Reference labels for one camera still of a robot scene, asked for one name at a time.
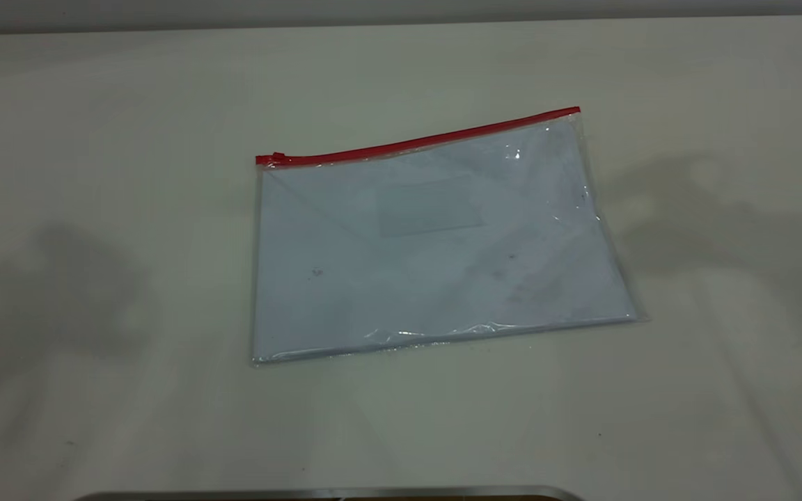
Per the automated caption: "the clear plastic zipper bag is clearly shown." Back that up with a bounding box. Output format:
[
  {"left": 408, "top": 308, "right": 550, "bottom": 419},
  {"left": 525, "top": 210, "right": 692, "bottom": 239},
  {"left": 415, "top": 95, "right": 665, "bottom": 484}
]
[{"left": 251, "top": 106, "right": 650, "bottom": 367}]

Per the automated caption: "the white paper stack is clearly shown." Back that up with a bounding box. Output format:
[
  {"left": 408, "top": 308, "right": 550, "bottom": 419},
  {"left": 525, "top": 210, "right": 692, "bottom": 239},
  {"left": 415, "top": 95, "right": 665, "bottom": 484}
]
[{"left": 255, "top": 122, "right": 640, "bottom": 360}]

